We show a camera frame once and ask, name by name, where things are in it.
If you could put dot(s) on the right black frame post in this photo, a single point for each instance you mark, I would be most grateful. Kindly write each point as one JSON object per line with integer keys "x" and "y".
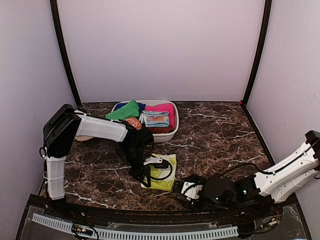
{"x": 258, "y": 52}

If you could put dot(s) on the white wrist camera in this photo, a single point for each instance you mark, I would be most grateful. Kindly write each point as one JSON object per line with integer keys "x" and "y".
{"x": 156, "y": 162}
{"x": 191, "y": 190}

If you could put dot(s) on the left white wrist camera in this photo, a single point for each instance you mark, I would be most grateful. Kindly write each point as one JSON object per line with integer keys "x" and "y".
{"x": 156, "y": 162}

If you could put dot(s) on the cream yellow-green patterned towel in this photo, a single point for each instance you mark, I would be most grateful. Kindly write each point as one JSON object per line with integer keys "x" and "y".
{"x": 162, "y": 179}

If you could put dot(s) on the green microfiber towel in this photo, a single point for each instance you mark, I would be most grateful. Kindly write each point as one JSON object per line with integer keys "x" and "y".
{"x": 130, "y": 109}

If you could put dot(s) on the blue rolled towel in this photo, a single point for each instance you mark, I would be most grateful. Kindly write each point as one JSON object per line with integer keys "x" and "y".
{"x": 120, "y": 105}

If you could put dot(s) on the white plastic basin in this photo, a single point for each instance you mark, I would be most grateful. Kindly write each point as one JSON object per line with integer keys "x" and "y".
{"x": 159, "y": 138}

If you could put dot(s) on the small circuit board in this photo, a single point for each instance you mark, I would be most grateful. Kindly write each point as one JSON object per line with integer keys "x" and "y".
{"x": 81, "y": 231}

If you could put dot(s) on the white slotted cable duct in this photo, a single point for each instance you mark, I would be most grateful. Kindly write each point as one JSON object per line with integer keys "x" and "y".
{"x": 108, "y": 234}

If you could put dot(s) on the light blue striped towel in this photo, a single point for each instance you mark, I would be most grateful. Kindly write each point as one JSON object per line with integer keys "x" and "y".
{"x": 154, "y": 119}

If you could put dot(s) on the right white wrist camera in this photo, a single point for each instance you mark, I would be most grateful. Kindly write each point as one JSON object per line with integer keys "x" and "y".
{"x": 191, "y": 190}

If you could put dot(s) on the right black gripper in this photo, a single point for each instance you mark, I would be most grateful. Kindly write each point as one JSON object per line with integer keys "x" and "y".
{"x": 195, "y": 177}

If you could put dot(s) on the orange cartoon rolled towel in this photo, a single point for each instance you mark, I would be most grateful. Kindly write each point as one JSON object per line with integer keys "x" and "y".
{"x": 133, "y": 121}

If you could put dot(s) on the left black frame post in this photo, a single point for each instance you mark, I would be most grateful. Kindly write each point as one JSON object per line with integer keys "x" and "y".
{"x": 63, "y": 51}

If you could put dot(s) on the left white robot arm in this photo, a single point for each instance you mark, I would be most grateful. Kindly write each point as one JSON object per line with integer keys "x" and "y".
{"x": 67, "y": 123}

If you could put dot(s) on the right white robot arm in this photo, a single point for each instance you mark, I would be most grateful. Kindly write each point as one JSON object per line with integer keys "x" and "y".
{"x": 271, "y": 186}

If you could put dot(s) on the black frame post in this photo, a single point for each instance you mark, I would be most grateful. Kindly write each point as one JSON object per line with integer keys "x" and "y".
{"x": 258, "y": 52}
{"x": 63, "y": 51}

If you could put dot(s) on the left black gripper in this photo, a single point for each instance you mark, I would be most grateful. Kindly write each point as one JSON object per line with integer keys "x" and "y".
{"x": 137, "y": 174}

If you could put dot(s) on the pink rolled towel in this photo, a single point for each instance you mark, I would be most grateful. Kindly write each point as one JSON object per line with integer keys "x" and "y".
{"x": 165, "y": 107}

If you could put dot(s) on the dark red rolled towel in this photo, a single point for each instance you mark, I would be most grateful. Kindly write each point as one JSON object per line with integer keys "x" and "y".
{"x": 160, "y": 130}

